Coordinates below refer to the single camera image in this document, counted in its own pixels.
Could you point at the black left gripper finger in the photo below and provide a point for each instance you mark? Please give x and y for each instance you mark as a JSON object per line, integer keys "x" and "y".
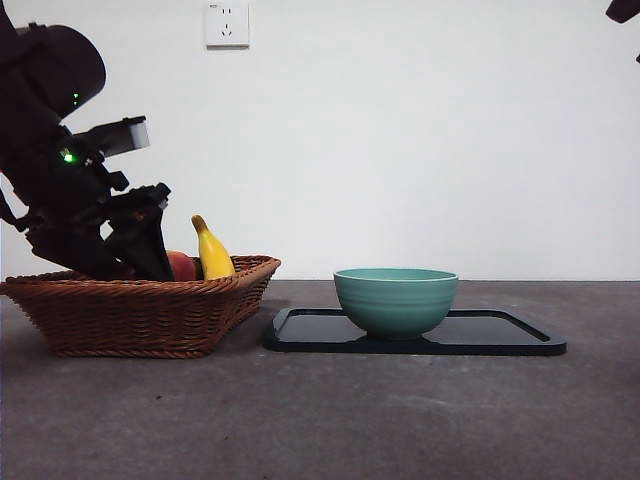
{"x": 147, "y": 250}
{"x": 75, "y": 255}

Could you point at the teal bowl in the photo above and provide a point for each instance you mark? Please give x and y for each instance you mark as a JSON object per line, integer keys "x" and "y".
{"x": 395, "y": 305}

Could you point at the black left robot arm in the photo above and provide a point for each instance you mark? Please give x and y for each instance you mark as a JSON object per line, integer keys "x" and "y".
{"x": 30, "y": 100}

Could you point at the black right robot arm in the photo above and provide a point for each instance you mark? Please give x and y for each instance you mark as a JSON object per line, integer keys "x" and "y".
{"x": 625, "y": 10}

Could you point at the red orange peach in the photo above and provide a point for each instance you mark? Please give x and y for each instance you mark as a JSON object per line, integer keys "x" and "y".
{"x": 182, "y": 267}

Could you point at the yellow banana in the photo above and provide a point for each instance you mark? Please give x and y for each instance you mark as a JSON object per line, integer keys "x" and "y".
{"x": 215, "y": 260}

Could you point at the brown wicker basket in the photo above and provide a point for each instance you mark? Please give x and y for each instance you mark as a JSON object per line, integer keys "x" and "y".
{"x": 125, "y": 320}

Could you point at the black rectangular tray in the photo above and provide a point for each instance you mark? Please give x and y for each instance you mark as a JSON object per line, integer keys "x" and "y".
{"x": 310, "y": 332}

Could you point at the pale grey left camera box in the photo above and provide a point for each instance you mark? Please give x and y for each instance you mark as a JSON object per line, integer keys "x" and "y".
{"x": 120, "y": 140}

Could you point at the white wall socket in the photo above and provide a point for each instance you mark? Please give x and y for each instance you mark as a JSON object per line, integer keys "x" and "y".
{"x": 227, "y": 25}

